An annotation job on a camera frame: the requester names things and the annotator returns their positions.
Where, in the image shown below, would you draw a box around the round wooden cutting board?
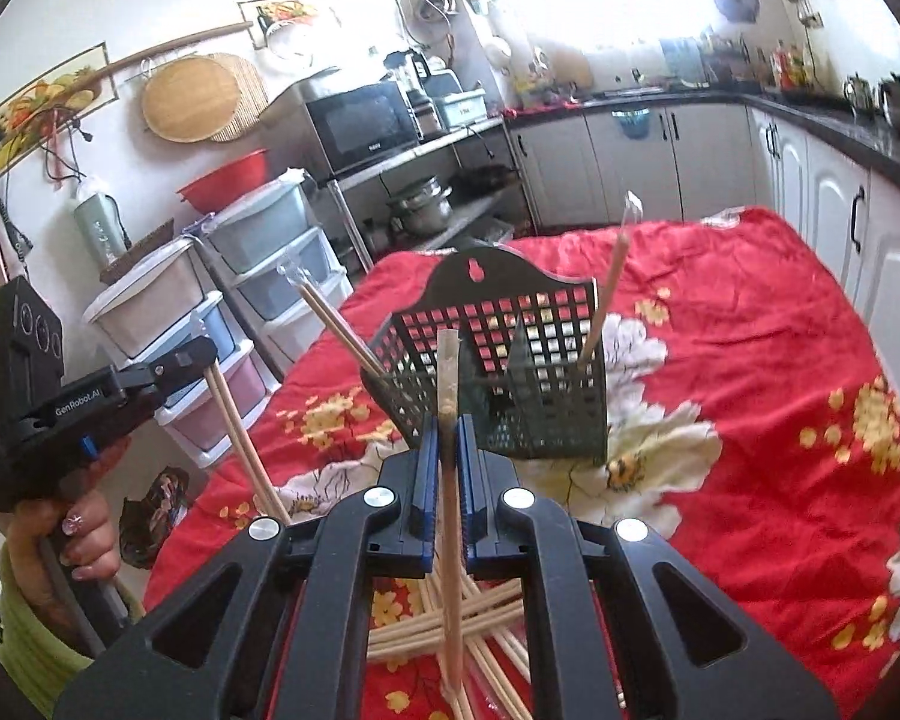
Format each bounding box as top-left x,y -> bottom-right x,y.
141,54 -> 242,143

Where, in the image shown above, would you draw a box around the glass pot lid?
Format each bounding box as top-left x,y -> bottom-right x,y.
259,19 -> 312,65

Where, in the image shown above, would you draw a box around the dark stone countertop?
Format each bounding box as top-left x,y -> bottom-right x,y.
506,86 -> 900,196

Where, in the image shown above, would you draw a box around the long wooden rolling pin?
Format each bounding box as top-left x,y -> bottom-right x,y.
37,21 -> 254,102

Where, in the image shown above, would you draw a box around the person's left hand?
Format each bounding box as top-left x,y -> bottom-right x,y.
7,435 -> 132,617

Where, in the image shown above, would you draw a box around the pale green bottle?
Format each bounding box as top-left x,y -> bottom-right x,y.
75,180 -> 128,256

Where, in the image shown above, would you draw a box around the person's left forearm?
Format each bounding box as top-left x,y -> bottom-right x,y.
0,540 -> 147,718

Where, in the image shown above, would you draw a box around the condiment bottles group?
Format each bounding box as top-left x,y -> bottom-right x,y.
772,41 -> 811,87

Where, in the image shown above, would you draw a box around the small fruit wall picture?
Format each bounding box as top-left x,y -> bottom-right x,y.
238,0 -> 342,53

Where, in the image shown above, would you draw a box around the black hanging cables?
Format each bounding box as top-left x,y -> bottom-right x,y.
41,109 -> 95,188

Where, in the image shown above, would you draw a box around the white kitchen cabinets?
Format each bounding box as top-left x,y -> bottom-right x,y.
506,101 -> 900,466

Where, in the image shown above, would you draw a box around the black microwave oven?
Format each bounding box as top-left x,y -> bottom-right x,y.
300,79 -> 421,177

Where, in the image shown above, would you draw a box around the blue hanging bin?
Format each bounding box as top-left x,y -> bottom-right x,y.
611,106 -> 652,140

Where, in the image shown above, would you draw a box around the blue-grey plastic drawer unit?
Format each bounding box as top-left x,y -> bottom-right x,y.
187,180 -> 353,383

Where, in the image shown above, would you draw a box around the black blender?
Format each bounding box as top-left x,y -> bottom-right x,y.
382,49 -> 428,91

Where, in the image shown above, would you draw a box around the white pastel plastic drawer unit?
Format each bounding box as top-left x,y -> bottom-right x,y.
82,236 -> 282,470

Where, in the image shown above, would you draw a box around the black plastic utensil basket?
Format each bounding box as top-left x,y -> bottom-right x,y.
360,246 -> 610,464

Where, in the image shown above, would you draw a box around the pile of wrapped chopsticks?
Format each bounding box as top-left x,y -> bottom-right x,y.
366,568 -> 545,720

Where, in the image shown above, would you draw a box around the wooden chopsticks pair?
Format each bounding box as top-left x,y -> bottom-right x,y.
435,328 -> 472,702
205,364 -> 295,527
576,191 -> 644,377
276,261 -> 388,380

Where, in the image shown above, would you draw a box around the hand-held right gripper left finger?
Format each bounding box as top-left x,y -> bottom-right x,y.
52,412 -> 443,720

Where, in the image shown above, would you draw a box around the metal shelf rack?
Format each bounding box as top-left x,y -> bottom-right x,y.
319,116 -> 537,271

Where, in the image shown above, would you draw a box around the steel cooking pots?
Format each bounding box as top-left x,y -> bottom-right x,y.
386,176 -> 455,237

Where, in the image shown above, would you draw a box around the red floral blanket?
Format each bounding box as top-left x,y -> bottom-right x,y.
142,206 -> 900,720

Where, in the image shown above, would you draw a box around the red plastic basin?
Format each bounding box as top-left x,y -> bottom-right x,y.
176,150 -> 271,215

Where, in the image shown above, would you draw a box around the brown wicker tray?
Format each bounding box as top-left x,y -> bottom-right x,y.
101,219 -> 175,286

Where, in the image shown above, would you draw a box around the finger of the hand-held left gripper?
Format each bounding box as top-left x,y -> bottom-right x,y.
130,364 -> 214,426
122,336 -> 218,392

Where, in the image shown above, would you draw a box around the large fruit wall picture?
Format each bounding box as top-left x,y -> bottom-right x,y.
0,41 -> 113,173

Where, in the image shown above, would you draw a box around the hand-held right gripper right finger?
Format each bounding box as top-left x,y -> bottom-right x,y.
456,414 -> 841,720

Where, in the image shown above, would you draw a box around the round woven mat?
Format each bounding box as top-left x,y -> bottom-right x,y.
210,52 -> 271,143

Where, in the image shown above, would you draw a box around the teal plastic box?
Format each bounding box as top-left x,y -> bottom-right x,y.
435,86 -> 488,128

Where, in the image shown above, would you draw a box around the dark floral bag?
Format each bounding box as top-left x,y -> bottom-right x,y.
118,465 -> 192,571

